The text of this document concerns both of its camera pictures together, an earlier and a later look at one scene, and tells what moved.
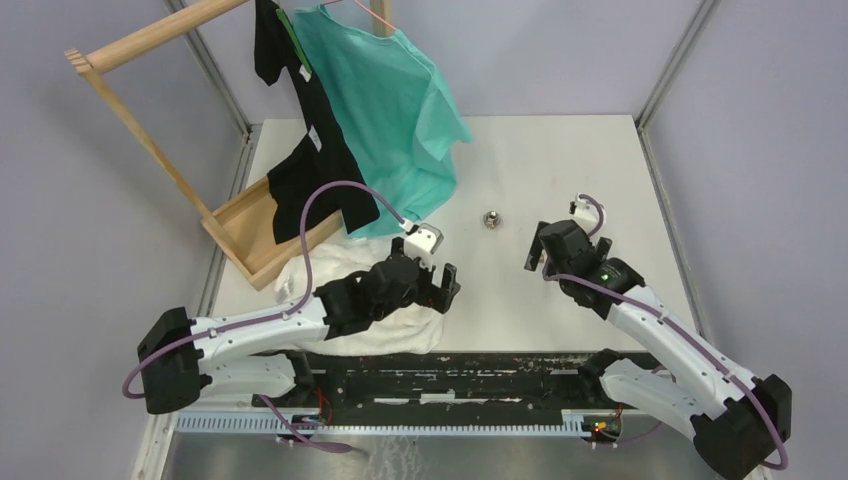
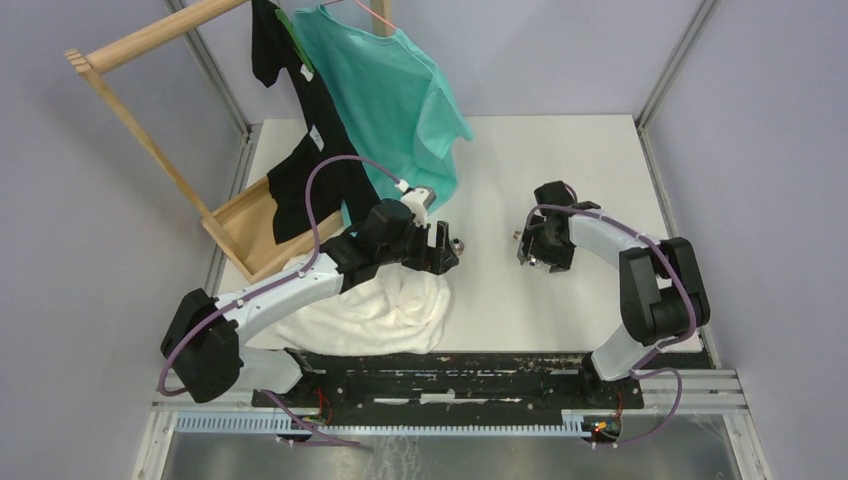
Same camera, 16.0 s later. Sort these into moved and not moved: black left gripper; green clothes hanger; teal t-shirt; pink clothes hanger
Moved: black left gripper
Not moved: pink clothes hanger; teal t-shirt; green clothes hanger
